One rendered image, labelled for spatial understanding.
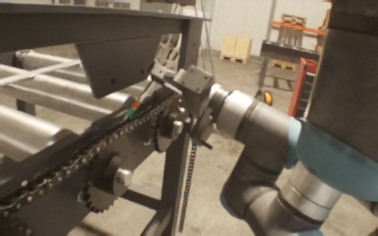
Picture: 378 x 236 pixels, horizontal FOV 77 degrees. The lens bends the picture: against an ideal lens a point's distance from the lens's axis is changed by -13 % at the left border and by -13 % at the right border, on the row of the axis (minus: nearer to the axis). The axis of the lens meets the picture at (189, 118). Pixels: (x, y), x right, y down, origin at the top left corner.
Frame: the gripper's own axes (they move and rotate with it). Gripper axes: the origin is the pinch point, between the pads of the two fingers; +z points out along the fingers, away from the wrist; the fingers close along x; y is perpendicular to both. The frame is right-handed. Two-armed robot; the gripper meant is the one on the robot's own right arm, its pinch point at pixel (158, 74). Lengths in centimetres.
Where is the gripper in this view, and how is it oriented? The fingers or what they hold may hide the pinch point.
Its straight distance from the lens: 61.4
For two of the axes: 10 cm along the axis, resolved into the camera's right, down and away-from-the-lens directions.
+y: 5.5, -8.0, 2.6
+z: -8.3, -4.6, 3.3
